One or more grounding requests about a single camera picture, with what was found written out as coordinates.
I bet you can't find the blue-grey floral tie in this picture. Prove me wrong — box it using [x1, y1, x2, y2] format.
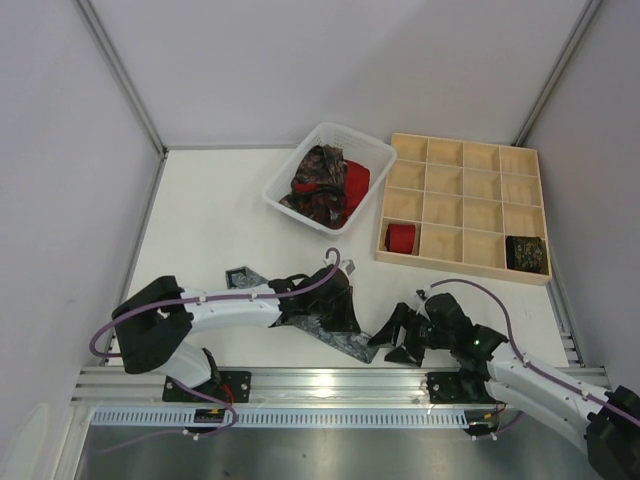
[225, 267, 378, 364]

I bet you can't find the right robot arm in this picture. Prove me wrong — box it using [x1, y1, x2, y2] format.
[368, 293, 639, 479]

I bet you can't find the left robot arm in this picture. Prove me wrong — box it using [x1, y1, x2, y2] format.
[112, 260, 369, 388]

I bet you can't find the rolled red tie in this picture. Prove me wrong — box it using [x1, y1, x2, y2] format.
[384, 223, 416, 255]

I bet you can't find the rolled dark patterned tie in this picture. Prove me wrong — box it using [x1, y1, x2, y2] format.
[505, 236, 547, 274]

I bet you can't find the dark floral tie in basket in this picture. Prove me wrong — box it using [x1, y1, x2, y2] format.
[279, 145, 347, 229]

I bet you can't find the white plastic basket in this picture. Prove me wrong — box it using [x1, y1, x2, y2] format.
[262, 122, 397, 236]

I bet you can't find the wooden compartment tray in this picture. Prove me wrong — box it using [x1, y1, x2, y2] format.
[375, 133, 552, 286]

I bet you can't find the red tie in basket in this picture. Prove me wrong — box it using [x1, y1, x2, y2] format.
[291, 160, 370, 218]

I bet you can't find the aluminium mounting rail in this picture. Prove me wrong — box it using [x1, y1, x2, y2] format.
[69, 366, 616, 409]

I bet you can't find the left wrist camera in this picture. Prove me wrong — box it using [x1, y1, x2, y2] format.
[339, 259, 355, 277]

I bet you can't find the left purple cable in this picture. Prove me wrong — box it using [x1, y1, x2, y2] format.
[89, 248, 344, 357]

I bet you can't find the purple cable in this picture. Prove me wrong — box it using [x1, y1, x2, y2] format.
[89, 248, 344, 357]
[424, 278, 640, 426]

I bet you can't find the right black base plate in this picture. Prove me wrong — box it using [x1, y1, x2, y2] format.
[426, 370, 484, 404]

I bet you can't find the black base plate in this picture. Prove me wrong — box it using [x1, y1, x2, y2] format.
[426, 370, 484, 404]
[162, 370, 252, 404]

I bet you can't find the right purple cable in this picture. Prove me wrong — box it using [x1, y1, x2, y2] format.
[424, 278, 640, 426]

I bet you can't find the white slotted cable duct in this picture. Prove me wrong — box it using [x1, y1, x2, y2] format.
[91, 407, 469, 429]

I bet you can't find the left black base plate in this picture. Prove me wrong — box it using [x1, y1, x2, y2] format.
[162, 370, 252, 404]

